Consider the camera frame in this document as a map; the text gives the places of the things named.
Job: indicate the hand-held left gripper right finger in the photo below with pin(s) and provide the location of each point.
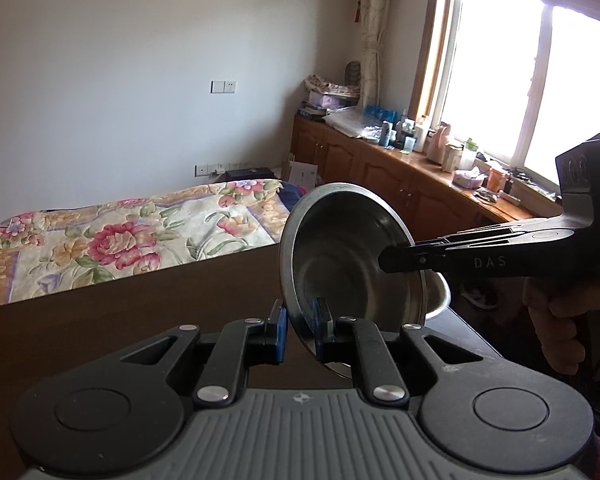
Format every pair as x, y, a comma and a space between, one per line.
320, 332

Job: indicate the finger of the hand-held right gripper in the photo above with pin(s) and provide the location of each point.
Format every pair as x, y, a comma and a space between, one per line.
417, 258
480, 235

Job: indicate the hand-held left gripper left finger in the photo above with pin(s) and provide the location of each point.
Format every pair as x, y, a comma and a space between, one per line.
281, 334

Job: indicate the stainless steel bowl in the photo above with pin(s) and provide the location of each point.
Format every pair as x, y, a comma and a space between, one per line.
439, 296
340, 255

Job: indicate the person's right hand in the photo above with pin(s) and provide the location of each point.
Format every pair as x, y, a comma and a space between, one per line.
560, 325

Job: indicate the tissue pack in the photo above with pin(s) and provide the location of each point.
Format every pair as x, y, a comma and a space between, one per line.
467, 179

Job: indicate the orange jar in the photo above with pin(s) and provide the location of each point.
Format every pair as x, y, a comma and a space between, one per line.
497, 180

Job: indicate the green capped bottle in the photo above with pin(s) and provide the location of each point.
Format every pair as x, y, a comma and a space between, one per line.
469, 156

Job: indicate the white jar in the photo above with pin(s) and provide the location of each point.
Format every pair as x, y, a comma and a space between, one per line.
452, 159

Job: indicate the wooden cabinet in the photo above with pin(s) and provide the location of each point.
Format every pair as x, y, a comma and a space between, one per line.
380, 175

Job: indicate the pink bottle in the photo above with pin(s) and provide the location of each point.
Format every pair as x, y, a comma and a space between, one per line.
439, 145

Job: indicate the blue can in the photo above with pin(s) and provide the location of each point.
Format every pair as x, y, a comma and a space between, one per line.
385, 134

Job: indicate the white cardboard box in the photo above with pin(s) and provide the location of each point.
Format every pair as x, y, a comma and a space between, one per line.
305, 172

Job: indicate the clear plastic bag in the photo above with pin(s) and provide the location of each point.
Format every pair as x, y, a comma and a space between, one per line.
352, 122

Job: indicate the row of blue bottles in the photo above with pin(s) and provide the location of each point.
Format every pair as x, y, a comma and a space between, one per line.
380, 111

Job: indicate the window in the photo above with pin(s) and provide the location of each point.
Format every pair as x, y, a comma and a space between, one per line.
495, 75

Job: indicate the black box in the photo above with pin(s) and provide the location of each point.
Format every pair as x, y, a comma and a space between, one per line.
250, 174

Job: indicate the purple box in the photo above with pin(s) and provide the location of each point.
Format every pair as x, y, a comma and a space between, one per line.
330, 101

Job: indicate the stack of dark books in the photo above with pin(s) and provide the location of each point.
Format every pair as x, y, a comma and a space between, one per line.
311, 111

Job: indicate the floral blanket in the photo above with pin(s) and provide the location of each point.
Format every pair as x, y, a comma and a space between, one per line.
130, 230

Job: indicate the floral cloth pile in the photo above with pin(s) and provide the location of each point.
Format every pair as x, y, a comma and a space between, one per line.
330, 84

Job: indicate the dark round ornament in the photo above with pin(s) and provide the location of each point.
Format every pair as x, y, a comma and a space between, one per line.
353, 72

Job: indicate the patterned beige curtain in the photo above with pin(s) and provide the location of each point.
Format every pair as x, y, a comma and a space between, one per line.
375, 35

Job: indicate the red tassel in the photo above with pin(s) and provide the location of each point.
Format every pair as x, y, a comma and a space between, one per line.
358, 12

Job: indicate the row of wall outlets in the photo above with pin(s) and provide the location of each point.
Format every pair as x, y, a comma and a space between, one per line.
222, 166

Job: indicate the white wall switch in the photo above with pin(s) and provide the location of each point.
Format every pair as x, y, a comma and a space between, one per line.
223, 87

